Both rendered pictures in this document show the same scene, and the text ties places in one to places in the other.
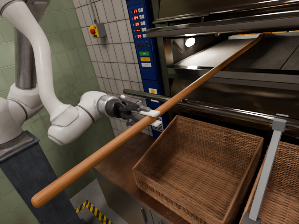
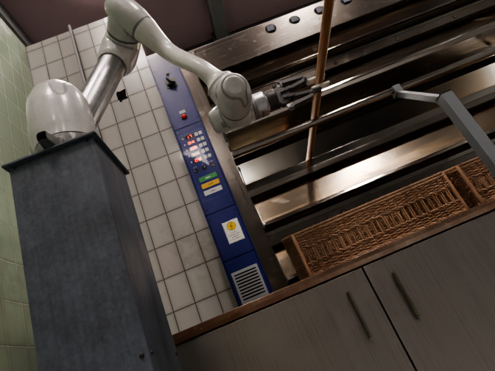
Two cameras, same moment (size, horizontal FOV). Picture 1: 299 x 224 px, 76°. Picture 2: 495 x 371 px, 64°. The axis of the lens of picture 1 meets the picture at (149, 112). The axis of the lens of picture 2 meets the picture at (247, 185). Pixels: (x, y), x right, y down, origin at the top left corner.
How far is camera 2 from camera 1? 1.62 m
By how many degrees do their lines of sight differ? 71
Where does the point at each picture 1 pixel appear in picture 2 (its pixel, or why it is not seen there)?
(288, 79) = (370, 138)
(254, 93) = (353, 165)
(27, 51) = (110, 86)
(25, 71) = (98, 104)
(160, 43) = (229, 160)
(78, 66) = not seen: hidden behind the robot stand
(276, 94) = (371, 157)
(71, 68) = not seen: hidden behind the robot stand
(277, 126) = (397, 87)
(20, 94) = not seen: hidden behind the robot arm
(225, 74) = (319, 159)
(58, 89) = (18, 260)
